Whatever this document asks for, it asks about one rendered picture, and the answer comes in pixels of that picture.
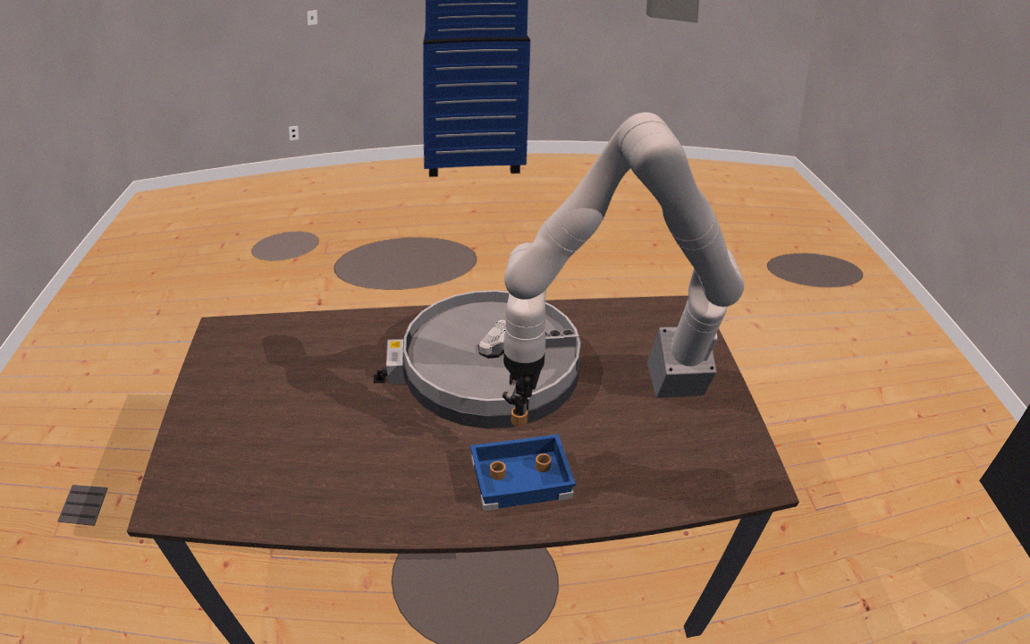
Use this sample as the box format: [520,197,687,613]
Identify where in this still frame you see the blue crate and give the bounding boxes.
[470,434,576,511]

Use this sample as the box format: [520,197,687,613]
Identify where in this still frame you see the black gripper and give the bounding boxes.
[502,353,545,416]

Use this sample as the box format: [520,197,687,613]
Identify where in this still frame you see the grey round turntable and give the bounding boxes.
[374,291,581,428]

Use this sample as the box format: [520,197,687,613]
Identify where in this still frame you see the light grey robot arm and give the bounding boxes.
[479,113,744,367]

